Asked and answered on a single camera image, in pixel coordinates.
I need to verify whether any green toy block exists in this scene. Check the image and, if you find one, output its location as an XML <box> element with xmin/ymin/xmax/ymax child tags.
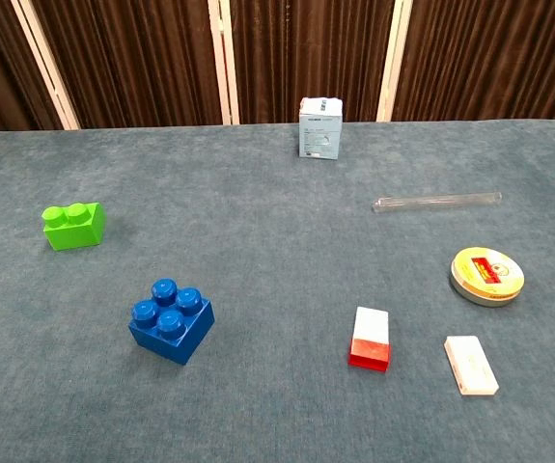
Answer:
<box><xmin>41</xmin><ymin>202</ymin><xmax>107</xmax><ymax>252</ymax></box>

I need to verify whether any blue toy brick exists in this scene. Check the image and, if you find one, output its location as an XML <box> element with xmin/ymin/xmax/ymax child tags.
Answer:
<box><xmin>127</xmin><ymin>278</ymin><xmax>216</xmax><ymax>367</ymax></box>

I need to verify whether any blue table mat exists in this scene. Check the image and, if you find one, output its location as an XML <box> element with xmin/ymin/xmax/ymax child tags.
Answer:
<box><xmin>0</xmin><ymin>119</ymin><xmax>555</xmax><ymax>463</ymax></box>

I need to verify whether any light blue cardboard box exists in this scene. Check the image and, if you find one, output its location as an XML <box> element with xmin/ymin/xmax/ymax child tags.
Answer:
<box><xmin>298</xmin><ymin>96</ymin><xmax>346</xmax><ymax>161</ymax></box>

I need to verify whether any red and white box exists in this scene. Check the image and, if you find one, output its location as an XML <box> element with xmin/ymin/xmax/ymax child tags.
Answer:
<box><xmin>347</xmin><ymin>306</ymin><xmax>393</xmax><ymax>373</ymax></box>

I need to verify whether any clear glass test tube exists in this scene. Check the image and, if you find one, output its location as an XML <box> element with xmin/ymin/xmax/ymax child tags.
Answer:
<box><xmin>372</xmin><ymin>191</ymin><xmax>504</xmax><ymax>214</ymax></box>

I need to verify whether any round yellow tin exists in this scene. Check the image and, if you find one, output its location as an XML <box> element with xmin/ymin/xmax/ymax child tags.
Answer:
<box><xmin>449</xmin><ymin>246</ymin><xmax>526</xmax><ymax>308</ymax></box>

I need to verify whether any brown curtain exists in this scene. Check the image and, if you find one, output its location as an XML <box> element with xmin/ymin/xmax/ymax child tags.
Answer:
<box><xmin>0</xmin><ymin>0</ymin><xmax>555</xmax><ymax>137</ymax></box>

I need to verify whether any white rectangular eraser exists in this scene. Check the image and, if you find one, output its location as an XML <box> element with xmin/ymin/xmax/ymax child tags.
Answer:
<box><xmin>443</xmin><ymin>335</ymin><xmax>500</xmax><ymax>397</ymax></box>

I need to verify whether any white partition frame post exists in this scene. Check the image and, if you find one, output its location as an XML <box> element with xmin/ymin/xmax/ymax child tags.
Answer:
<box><xmin>10</xmin><ymin>0</ymin><xmax>82</xmax><ymax>131</ymax></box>
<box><xmin>375</xmin><ymin>0</ymin><xmax>414</xmax><ymax>123</ymax></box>
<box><xmin>207</xmin><ymin>0</ymin><xmax>241</xmax><ymax>126</ymax></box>

